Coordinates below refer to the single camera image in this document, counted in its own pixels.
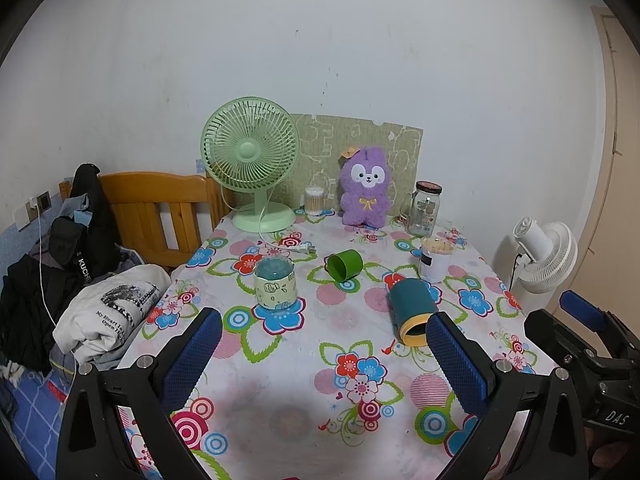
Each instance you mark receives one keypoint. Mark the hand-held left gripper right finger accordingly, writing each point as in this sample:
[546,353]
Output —
[457,360]

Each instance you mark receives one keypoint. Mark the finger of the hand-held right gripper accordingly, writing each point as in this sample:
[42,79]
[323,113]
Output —
[582,307]
[555,332]

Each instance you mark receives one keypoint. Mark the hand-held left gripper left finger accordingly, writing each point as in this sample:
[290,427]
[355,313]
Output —
[192,355]

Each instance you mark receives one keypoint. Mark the teal cup with yellow rim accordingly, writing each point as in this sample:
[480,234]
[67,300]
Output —
[407,305]

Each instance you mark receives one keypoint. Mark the printed pale green cup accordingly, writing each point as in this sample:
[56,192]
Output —
[275,287]

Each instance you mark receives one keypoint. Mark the small green cup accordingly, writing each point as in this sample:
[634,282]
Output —
[346,264]

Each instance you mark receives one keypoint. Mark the white standing fan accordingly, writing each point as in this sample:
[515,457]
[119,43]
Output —
[547,255]

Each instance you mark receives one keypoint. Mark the white printed shirt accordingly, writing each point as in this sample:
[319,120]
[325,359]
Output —
[107,310]

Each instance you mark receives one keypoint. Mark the white toothpick container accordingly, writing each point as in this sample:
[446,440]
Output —
[433,266]

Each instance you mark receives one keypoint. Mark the floral tablecloth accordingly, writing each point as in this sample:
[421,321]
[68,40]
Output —
[300,360]

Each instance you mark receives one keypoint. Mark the beige door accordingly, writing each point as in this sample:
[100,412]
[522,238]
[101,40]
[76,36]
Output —
[620,185]

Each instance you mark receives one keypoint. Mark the glass jar with lid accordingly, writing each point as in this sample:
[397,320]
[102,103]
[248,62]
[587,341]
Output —
[424,212]

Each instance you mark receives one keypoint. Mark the white power plug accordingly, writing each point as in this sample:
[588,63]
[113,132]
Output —
[300,246]

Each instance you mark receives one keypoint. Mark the blue checked blanket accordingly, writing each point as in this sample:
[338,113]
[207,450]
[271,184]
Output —
[35,410]

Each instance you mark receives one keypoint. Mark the wooden chair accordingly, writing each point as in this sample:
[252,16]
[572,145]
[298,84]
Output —
[145,195]

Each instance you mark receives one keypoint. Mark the dark clothes pile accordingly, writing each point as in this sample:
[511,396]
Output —
[27,310]

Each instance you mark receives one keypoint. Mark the purple plush toy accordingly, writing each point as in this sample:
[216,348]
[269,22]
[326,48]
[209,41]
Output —
[367,195]

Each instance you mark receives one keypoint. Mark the cotton swab container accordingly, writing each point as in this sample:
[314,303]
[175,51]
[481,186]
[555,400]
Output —
[314,202]

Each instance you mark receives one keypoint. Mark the green desk fan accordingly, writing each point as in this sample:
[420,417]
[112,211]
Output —
[247,152]

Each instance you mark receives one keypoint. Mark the green patterned board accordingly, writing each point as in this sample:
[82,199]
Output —
[325,150]

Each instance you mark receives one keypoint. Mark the wall socket with charger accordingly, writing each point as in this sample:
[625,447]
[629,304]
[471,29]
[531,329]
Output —
[40,205]

